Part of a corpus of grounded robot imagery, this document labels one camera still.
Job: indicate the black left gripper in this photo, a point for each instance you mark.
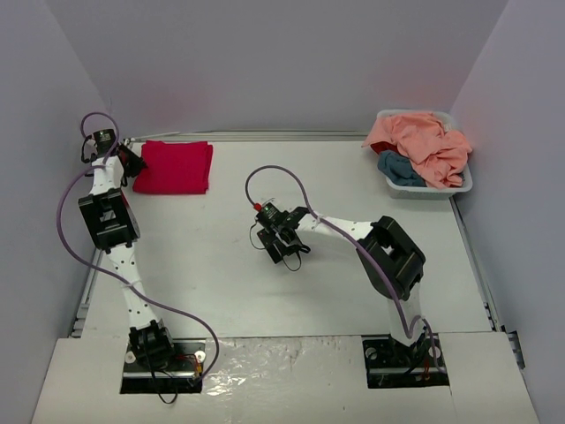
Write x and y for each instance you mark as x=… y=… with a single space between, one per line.
x=131 y=160

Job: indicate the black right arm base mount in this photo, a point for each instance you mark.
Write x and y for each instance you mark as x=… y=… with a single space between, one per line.
x=392 y=365

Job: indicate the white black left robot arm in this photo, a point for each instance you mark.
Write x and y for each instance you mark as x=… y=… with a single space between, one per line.
x=114 y=230

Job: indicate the teal blue t shirt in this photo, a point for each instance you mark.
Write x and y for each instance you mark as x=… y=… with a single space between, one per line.
x=399 y=170

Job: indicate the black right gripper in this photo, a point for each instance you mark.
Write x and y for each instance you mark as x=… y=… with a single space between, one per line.
x=277 y=243

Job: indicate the crimson red t shirt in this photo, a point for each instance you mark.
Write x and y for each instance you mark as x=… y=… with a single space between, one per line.
x=174 y=168

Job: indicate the salmon pink t shirt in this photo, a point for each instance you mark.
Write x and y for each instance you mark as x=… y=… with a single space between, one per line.
x=436 y=154

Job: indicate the dark red t shirt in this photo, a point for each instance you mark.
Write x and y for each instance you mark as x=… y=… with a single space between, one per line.
x=383 y=146

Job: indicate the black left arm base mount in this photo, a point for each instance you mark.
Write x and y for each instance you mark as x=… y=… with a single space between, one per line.
x=180 y=376

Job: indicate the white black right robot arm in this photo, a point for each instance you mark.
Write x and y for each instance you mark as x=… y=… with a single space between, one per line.
x=393 y=263

